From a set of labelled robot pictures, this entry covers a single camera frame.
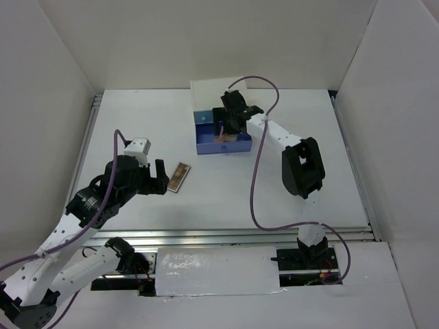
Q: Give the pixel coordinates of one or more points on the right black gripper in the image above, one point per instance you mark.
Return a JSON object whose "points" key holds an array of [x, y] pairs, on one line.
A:
{"points": [[220, 114]]}

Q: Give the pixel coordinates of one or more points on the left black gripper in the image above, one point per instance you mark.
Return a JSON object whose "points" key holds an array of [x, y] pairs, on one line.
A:
{"points": [[154, 185]]}

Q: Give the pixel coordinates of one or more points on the long brown eyeshadow palette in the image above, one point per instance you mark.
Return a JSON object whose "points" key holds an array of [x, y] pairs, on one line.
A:
{"points": [[178, 177]]}

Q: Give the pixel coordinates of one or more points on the square peach eyeshadow palette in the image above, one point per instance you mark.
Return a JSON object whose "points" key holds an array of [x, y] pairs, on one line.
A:
{"points": [[224, 137]]}

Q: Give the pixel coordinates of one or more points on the light blue small drawer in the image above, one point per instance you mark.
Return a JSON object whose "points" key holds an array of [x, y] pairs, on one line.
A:
{"points": [[203, 117]]}

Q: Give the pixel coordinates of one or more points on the purple bottom drawer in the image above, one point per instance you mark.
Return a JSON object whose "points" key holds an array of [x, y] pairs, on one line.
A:
{"points": [[205, 144]]}

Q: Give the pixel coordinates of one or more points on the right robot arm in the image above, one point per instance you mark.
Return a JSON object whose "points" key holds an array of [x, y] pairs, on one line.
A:
{"points": [[302, 169]]}

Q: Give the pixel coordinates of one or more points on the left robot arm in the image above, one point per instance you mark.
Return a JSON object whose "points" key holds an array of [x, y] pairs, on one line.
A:
{"points": [[31, 296]]}

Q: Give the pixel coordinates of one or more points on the white drawer cabinet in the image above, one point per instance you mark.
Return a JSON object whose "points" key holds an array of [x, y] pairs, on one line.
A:
{"points": [[206, 94]]}

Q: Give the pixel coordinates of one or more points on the white taped cover plate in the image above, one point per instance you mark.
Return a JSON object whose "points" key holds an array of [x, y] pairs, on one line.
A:
{"points": [[216, 271]]}

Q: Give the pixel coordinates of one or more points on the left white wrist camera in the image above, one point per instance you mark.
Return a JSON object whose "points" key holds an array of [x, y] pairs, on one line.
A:
{"points": [[139, 149]]}

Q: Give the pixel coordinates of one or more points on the aluminium front rail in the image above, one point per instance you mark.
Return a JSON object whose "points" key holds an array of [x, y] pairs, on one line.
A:
{"points": [[157, 238]]}

